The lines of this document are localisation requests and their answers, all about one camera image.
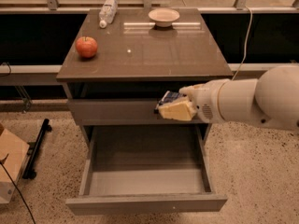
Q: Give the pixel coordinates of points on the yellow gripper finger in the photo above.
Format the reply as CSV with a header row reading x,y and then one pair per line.
x,y
181,109

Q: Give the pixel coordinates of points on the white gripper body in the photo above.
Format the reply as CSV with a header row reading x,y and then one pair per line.
x,y
206,101

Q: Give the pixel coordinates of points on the blue rxbar blueberry wrapper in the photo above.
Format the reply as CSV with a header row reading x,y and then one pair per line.
x,y
168,97

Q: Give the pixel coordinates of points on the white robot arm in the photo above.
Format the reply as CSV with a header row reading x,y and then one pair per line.
x,y
269,101

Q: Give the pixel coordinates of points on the grey drawer cabinet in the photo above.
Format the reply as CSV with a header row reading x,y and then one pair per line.
x,y
136,38

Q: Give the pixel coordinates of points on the open grey middle drawer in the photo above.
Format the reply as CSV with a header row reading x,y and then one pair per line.
x,y
143,169

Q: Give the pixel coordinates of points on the closed grey top drawer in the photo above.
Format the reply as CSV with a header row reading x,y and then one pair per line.
x,y
119,112

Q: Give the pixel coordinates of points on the white ceramic bowl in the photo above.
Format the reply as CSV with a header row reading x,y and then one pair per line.
x,y
164,17

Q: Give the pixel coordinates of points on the red apple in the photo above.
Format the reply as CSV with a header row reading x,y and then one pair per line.
x,y
86,46

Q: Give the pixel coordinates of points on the clear plastic water bottle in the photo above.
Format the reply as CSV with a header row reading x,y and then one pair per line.
x,y
107,13

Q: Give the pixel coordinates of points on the cardboard box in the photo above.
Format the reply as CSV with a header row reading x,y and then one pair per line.
x,y
13,151

